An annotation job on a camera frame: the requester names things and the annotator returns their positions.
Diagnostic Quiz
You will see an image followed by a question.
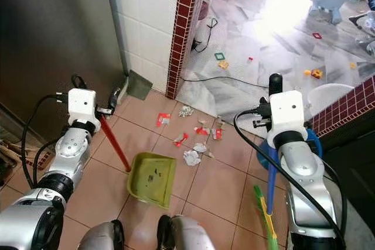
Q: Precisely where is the blue handled green broom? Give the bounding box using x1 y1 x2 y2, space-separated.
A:
253 73 284 250

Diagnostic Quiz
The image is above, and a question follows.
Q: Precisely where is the red handled green dustpan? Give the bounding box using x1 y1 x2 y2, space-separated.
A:
70 74 176 210

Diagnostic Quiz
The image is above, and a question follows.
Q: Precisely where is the grey metal plate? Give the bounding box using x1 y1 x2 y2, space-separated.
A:
127 70 153 100

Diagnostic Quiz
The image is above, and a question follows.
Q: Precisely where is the orange yellow toy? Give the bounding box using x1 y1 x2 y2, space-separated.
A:
305 69 324 79

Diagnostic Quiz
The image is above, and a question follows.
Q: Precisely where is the white plastic basin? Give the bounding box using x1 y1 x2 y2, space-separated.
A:
308 83 358 116

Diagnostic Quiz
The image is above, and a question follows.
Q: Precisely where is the stainless steel fridge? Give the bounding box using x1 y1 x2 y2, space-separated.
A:
0 0 129 145

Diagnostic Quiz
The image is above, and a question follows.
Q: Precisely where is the black office chair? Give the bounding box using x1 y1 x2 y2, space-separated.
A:
349 13 375 31

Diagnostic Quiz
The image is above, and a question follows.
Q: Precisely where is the grey right robot leg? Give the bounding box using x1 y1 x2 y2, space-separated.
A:
157 215 214 250

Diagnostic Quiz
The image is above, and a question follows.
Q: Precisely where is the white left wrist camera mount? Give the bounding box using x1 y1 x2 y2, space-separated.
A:
69 89 99 123

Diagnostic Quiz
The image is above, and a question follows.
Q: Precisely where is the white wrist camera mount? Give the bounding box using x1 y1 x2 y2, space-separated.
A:
267 91 312 145
69 89 99 123

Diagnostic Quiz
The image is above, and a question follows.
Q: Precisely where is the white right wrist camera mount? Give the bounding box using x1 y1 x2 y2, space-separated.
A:
267 91 312 145

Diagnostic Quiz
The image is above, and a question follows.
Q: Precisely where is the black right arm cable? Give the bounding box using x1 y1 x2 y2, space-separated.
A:
234 109 346 245

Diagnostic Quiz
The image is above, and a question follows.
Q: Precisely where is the long black floor cable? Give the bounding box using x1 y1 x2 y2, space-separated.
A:
180 74 270 95

